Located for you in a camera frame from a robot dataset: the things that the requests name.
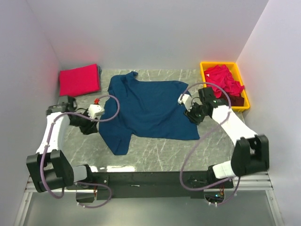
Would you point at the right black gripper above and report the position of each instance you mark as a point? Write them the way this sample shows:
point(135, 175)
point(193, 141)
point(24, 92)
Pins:
point(190, 116)

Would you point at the aluminium rail frame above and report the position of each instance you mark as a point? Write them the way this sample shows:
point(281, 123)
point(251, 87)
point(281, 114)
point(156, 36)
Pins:
point(253, 205)

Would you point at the folded grey t-shirt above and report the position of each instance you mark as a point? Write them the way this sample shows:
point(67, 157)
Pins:
point(99, 71)

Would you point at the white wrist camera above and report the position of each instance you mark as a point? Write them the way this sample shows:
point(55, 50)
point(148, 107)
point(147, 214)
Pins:
point(95, 110)
point(186, 100)

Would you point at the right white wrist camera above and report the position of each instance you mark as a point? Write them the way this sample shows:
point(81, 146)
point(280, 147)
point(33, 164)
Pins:
point(186, 100)

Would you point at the blue t-shirt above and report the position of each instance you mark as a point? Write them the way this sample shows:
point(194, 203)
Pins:
point(147, 109)

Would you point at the crumpled pink t-shirt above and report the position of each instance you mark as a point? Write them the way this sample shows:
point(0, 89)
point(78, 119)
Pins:
point(222, 77)

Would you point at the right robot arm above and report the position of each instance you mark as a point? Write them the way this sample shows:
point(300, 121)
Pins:
point(251, 151)

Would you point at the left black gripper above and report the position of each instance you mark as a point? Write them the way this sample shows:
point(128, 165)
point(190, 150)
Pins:
point(91, 127)

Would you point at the folded pink t-shirt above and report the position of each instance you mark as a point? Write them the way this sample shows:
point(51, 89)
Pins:
point(79, 81)

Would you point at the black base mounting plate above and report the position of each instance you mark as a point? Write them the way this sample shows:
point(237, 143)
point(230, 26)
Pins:
point(147, 184)

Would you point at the dark red t-shirt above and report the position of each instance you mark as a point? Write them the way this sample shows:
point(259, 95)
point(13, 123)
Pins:
point(236, 100)

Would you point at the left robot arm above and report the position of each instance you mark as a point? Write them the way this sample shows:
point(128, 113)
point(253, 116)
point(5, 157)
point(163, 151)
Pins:
point(49, 158)

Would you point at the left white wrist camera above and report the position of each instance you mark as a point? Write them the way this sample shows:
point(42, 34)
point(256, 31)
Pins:
point(95, 110)

